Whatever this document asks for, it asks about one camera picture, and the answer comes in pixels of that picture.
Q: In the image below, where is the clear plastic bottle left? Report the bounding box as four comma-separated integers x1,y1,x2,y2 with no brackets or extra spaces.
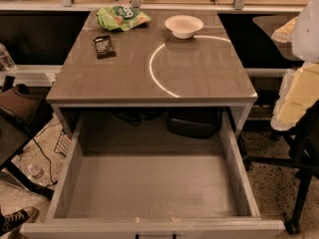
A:
0,43,16,71

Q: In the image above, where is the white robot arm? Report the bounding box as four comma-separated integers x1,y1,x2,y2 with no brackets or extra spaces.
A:
270,0,319,131

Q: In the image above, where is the black office chair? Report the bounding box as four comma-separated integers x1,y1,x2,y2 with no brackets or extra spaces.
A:
243,15,319,235

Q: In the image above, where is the white bowl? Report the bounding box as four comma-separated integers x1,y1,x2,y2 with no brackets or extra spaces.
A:
164,15,203,39

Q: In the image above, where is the black cable on floor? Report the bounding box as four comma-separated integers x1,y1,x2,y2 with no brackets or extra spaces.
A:
24,121,63,186

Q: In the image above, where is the black snack packet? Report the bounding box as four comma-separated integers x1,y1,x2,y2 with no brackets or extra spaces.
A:
94,35,117,59

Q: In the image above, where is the grey drawer cabinet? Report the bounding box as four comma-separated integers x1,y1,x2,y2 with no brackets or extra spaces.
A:
47,10,257,130

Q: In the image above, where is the plastic water bottle on floor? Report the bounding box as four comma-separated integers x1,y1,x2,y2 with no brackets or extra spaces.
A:
27,164,49,187

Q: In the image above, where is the black box under cabinet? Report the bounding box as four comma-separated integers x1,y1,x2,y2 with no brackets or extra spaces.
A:
166,107,220,138

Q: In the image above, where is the grey top drawer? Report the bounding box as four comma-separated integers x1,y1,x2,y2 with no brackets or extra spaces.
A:
21,112,284,239

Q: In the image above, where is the black sneaker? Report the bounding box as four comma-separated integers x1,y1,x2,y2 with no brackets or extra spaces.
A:
0,206,39,236

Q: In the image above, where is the wire mesh basket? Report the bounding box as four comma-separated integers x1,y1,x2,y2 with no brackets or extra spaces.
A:
54,130,71,156

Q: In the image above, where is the green chip bag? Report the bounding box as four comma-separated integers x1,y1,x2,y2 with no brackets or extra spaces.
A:
96,6,152,31

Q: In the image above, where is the brown bag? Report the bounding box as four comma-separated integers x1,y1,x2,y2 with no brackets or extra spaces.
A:
0,84,53,135

